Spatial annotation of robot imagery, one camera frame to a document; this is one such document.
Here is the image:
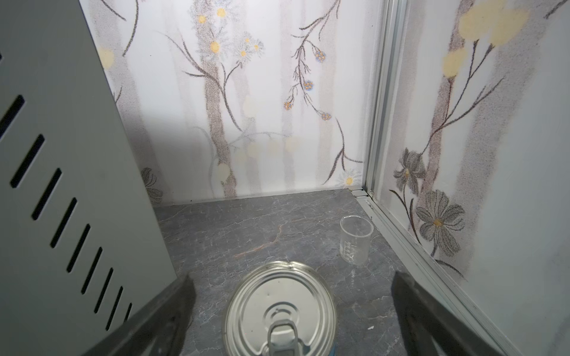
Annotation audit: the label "aluminium corner frame right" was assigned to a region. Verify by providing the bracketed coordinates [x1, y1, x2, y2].
[357, 1, 519, 355]

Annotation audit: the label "clear plastic measuring cup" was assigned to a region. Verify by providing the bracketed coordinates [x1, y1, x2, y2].
[339, 215, 374, 266]

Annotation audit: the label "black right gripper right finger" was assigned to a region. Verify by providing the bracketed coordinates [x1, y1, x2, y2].
[391, 271, 500, 355]

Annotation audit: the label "blue label tall can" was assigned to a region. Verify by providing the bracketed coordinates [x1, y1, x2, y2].
[223, 261, 338, 355]

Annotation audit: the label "grey metal cabinet box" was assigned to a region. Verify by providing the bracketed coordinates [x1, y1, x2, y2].
[1, 1, 176, 355]

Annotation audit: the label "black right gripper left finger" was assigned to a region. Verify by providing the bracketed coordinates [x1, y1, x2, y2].
[85, 274, 197, 355]

